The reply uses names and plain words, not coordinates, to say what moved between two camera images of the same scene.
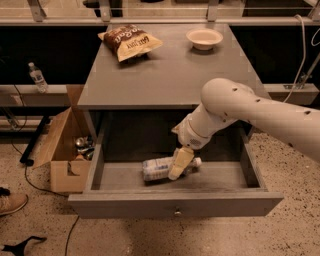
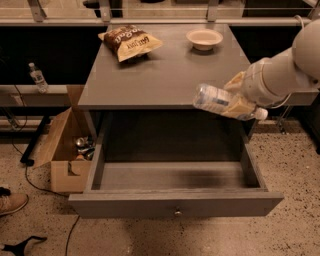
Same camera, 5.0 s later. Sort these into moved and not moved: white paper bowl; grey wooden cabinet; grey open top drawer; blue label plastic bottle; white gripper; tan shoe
Moved: white gripper; blue label plastic bottle
Not moved: grey wooden cabinet; white paper bowl; grey open top drawer; tan shoe
